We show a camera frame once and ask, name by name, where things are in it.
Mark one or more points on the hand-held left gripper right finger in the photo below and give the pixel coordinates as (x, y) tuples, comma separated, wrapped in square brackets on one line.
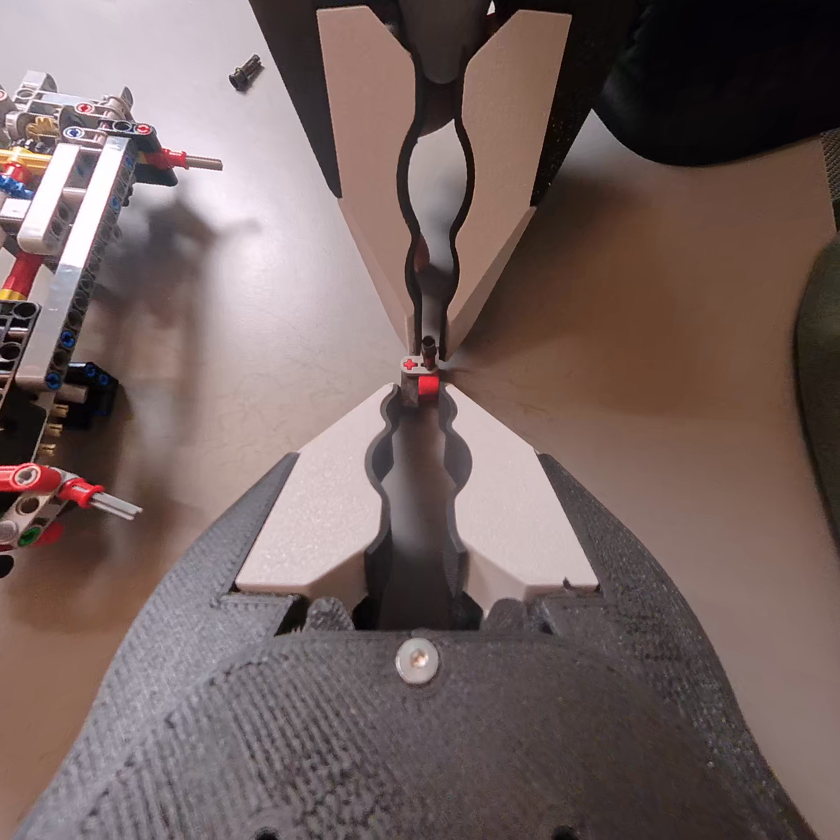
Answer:
[(518, 525)]

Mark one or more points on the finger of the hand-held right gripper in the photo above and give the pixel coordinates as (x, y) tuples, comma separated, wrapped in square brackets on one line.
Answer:
[(512, 144), (367, 144)]

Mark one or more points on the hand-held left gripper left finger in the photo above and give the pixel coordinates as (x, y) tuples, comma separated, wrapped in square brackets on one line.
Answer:
[(315, 518)]

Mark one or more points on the small red lego piece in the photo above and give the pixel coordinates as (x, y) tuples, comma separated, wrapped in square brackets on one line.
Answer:
[(429, 385)]

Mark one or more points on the small grey black lego assembly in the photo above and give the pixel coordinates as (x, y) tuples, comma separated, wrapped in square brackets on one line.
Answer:
[(412, 364)]

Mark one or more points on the person's right forearm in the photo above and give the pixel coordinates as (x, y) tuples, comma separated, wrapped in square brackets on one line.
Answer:
[(722, 79)]

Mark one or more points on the black lego pin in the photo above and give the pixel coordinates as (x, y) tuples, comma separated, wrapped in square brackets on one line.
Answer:
[(245, 69)]

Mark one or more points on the lego car chassis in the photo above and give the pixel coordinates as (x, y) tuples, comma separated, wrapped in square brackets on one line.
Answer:
[(72, 216)]

